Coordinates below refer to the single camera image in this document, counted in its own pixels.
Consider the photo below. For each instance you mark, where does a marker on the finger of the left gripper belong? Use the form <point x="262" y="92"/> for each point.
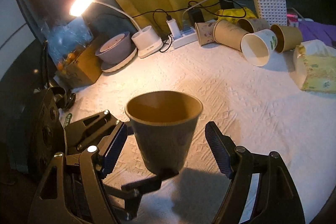
<point x="132" y="193"/>
<point x="92" y="130"/>

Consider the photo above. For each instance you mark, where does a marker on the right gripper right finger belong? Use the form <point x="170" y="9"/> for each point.
<point x="276" y="197"/>

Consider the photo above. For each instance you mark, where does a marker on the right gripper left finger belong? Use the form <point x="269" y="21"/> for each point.
<point x="71" y="190"/>

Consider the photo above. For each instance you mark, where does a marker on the brown cartoon paper cup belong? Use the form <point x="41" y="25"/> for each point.
<point x="164" y="123"/>

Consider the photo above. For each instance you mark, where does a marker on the brown paper cup lying left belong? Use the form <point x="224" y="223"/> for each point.
<point x="205" y="32"/>

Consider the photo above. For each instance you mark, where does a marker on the brown paper cup lying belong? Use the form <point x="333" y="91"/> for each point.
<point x="287" y="37"/>
<point x="228" y="34"/>
<point x="253" y="25"/>
<point x="205" y="32"/>

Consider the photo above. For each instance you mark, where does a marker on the white paper cup lying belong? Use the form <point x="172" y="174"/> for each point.
<point x="258" y="47"/>

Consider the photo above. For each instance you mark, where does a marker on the brown paper cup lying right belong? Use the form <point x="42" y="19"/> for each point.
<point x="287" y="37"/>

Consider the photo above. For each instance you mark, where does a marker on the brown paper cup lying middle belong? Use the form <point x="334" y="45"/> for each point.
<point x="228" y="34"/>

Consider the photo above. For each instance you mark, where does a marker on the brown paper cup lying back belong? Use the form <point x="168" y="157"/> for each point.
<point x="253" y="25"/>

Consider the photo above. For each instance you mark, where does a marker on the fruit print plastic bag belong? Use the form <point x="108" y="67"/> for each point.
<point x="67" y="119"/>

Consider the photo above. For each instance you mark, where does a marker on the cardboard box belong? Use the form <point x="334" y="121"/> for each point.
<point x="85" y="69"/>

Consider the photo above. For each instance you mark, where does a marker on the white plate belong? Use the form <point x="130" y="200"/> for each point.
<point x="109" y="68"/>

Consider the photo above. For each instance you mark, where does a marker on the purple bowl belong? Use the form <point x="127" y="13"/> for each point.
<point x="118" y="53"/>

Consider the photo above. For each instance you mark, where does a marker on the white textured tablecloth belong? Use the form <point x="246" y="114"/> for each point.
<point x="261" y="109"/>

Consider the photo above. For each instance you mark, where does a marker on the pink inner bowl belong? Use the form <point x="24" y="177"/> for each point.
<point x="111" y="42"/>

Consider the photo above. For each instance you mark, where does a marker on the plastic bag of oranges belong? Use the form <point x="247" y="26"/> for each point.
<point x="67" y="41"/>

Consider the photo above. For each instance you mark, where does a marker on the white charger plug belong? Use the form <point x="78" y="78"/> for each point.
<point x="174" y="28"/>

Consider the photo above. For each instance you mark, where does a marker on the white power strip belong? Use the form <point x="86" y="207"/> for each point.
<point x="187" y="37"/>

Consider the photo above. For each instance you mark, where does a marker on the yellow tissue pack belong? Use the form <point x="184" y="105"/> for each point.
<point x="314" y="64"/>

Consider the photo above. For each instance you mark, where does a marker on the black power adapter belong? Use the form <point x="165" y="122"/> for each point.
<point x="195" y="16"/>

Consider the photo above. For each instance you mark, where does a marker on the purple cloth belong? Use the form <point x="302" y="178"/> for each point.
<point x="323" y="32"/>

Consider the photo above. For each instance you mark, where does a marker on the yellow snack bag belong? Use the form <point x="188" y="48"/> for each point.
<point x="233" y="15"/>

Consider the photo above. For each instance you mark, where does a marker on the white perforated basket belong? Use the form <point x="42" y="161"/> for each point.
<point x="273" y="11"/>

